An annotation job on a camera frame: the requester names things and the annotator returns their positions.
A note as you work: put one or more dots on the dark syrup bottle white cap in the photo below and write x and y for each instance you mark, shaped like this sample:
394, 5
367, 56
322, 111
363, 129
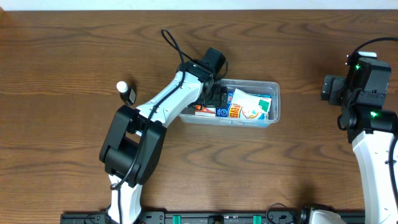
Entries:
127, 94

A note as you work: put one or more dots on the red Panadol box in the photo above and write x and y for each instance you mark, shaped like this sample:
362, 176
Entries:
204, 111

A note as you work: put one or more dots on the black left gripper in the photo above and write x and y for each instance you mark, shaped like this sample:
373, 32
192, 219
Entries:
221, 98

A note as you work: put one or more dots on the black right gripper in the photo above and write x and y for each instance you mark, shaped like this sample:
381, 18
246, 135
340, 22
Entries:
334, 85

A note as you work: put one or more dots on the black mounting rail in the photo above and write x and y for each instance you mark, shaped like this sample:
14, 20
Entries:
185, 218

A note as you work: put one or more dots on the white green medicine box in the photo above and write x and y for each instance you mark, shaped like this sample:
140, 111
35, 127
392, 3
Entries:
250, 105

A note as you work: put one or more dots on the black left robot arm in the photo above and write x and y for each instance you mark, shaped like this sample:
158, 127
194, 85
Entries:
132, 146

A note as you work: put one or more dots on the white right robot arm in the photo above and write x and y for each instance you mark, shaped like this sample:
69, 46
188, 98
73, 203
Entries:
371, 130

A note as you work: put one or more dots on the clear plastic container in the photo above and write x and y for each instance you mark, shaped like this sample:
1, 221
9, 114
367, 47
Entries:
249, 86

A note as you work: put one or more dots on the blue Kool Fever box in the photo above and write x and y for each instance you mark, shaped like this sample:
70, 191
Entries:
233, 111

